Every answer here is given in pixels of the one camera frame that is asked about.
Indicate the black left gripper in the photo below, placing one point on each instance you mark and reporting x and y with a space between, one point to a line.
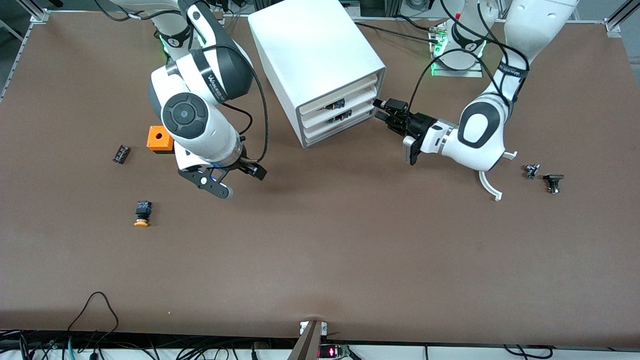
417 125

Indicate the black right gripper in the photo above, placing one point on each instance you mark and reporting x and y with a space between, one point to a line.
245 168

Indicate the red mushroom push button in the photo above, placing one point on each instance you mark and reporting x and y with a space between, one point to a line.
335 105

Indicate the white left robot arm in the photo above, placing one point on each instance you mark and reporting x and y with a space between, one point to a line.
480 135

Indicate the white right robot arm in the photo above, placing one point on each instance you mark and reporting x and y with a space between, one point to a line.
200 120

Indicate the yellow mushroom push button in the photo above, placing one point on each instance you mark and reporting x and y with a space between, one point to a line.
142 212

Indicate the black push button part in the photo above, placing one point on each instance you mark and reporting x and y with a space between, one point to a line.
553 182

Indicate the white curved plastic arc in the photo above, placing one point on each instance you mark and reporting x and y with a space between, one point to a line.
487 184

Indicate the small black contact block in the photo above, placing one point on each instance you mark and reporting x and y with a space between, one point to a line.
121 154

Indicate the small silver black component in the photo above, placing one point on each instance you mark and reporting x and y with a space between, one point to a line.
531 171

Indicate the small device with red display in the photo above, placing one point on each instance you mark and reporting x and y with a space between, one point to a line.
332 351

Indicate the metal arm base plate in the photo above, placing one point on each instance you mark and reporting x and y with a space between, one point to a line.
220 25
470 72

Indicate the orange button enclosure box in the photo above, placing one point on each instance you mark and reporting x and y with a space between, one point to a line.
157 137

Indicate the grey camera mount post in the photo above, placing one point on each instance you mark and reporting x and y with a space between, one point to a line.
307 342

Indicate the aluminium frame corner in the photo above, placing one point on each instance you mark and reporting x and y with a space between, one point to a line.
614 26

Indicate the aluminium frame profile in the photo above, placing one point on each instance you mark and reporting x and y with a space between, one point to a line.
35 20

